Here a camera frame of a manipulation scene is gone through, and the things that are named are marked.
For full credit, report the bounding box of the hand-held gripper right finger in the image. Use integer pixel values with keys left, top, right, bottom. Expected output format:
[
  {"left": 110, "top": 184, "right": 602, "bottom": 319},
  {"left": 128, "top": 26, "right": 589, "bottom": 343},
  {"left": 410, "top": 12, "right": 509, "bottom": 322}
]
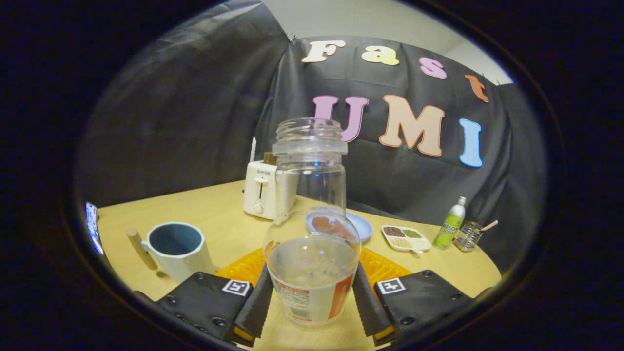
[{"left": 352, "top": 246, "right": 473, "bottom": 347}]

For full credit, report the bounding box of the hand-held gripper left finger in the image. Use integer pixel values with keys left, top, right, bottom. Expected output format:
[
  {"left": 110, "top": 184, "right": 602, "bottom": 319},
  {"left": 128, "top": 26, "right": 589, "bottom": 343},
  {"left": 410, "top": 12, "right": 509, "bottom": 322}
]
[{"left": 134, "top": 246, "right": 274, "bottom": 348}]

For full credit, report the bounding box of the clear juice bottle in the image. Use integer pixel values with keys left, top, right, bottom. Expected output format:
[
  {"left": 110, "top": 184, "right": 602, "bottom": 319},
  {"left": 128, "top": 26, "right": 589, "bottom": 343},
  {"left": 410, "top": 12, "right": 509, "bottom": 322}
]
[{"left": 262, "top": 117, "right": 362, "bottom": 326}]

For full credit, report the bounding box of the pale green cup wooden handle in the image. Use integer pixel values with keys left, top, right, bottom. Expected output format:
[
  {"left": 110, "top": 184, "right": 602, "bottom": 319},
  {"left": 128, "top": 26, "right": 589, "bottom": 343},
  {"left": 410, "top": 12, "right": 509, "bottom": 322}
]
[{"left": 126, "top": 222, "right": 217, "bottom": 283}]

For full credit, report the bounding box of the green soda bottle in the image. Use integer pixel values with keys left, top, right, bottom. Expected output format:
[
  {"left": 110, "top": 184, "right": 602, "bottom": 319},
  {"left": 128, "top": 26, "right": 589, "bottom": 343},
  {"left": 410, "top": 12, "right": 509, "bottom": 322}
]
[{"left": 432, "top": 196, "right": 467, "bottom": 250}]

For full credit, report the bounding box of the white divided dish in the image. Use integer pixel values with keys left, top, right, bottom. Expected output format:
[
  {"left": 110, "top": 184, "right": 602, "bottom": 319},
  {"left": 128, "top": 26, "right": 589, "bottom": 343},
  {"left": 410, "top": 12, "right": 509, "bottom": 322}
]
[{"left": 381, "top": 224, "right": 432, "bottom": 254}]

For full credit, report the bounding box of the blue plate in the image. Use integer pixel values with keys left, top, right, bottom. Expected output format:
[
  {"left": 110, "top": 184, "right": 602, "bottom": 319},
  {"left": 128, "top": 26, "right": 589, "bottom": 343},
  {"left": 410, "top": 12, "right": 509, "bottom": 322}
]
[{"left": 306, "top": 211, "right": 373, "bottom": 243}]

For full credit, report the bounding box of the wooden table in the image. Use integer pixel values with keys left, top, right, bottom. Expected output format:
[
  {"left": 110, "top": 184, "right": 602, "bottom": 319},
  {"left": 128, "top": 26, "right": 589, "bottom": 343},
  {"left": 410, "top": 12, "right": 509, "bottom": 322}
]
[{"left": 95, "top": 180, "right": 503, "bottom": 351}]

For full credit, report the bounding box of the white toaster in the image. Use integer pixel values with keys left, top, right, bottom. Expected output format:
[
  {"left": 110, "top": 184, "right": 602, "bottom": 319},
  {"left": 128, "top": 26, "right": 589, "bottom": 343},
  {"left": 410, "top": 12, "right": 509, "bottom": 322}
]
[{"left": 242, "top": 160, "right": 298, "bottom": 221}]

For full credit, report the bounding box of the clear utensil holder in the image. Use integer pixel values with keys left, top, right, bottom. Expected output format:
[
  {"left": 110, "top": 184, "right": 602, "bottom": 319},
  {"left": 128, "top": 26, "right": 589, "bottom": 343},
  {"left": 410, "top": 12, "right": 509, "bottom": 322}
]
[{"left": 453, "top": 220, "right": 483, "bottom": 252}]

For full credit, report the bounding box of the smartphone with lit screen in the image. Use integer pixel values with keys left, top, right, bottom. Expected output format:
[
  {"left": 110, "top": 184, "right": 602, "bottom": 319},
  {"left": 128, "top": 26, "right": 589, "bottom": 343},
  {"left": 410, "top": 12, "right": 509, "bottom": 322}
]
[{"left": 85, "top": 202, "right": 105, "bottom": 255}]

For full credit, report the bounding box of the black backdrop cloth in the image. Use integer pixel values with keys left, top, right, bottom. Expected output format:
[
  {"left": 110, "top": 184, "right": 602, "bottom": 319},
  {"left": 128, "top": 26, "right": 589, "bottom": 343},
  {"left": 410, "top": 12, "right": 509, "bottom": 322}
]
[{"left": 76, "top": 0, "right": 546, "bottom": 273}]

